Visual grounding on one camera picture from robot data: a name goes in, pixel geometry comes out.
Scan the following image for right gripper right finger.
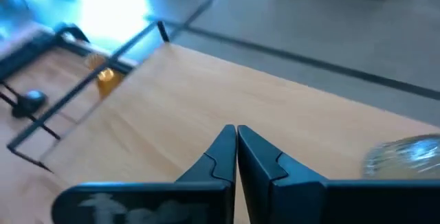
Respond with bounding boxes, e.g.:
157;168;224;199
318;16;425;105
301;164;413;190
237;124;440;224

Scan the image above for clear ribbed glass candle holder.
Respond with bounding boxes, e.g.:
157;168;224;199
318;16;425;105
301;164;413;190
362;133;440;181

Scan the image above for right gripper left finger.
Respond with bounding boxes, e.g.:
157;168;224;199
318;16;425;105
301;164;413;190
50;124;239;224

